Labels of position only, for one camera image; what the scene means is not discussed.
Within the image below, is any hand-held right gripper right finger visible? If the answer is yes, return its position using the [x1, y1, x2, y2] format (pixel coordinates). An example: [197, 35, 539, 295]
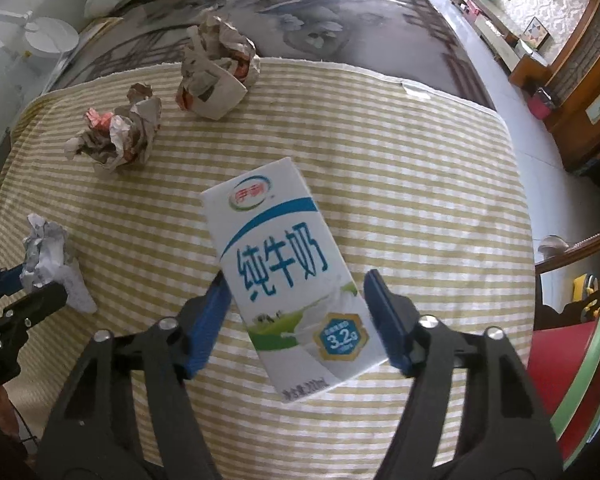
[362, 269, 563, 480]

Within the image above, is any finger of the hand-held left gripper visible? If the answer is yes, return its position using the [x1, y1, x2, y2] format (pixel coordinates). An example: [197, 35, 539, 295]
[0, 281, 68, 388]
[0, 266, 28, 306]

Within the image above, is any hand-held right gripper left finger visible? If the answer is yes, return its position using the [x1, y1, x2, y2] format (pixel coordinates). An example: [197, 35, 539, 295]
[35, 270, 233, 480]

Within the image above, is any white milk carton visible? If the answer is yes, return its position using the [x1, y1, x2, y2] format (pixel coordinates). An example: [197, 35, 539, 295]
[201, 156, 387, 404]

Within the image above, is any red bin with green rim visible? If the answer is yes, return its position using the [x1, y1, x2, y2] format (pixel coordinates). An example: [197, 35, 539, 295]
[526, 305, 600, 466]

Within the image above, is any person's left forearm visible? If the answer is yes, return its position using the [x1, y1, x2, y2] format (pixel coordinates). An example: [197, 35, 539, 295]
[0, 385, 23, 438]

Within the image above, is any crumpled white paper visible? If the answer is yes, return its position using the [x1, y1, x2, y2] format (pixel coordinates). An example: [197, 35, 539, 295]
[21, 213, 98, 315]

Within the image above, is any striped table mat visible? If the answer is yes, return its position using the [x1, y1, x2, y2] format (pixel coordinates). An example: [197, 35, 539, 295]
[0, 57, 538, 480]

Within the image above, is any crumpled paper with red print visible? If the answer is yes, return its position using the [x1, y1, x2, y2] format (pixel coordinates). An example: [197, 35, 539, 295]
[64, 84, 163, 175]

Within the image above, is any yellow toy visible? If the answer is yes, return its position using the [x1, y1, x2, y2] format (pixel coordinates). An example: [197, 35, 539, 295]
[572, 275, 600, 311]

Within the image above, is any carved wooden chair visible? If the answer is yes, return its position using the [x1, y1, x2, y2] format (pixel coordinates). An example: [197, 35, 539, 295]
[532, 225, 600, 331]

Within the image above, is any white round appliance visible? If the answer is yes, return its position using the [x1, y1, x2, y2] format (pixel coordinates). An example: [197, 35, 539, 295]
[22, 15, 80, 56]

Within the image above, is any large crumpled brown paper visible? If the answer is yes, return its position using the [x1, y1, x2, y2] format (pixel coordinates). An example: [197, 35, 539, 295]
[175, 12, 262, 122]

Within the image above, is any small red bin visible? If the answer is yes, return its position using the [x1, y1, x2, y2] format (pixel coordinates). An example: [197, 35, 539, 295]
[527, 87, 561, 120]

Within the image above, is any grey patterned table cover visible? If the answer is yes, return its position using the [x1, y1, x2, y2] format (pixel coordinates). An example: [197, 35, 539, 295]
[50, 0, 496, 111]

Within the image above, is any television cabinet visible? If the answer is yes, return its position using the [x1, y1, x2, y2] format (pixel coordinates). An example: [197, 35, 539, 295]
[450, 0, 551, 88]

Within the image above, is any small framed picture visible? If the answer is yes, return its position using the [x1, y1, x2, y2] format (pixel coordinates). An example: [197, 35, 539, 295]
[522, 17, 552, 51]

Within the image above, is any wooden door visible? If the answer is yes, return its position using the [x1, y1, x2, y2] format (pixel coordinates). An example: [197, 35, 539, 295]
[550, 0, 600, 171]

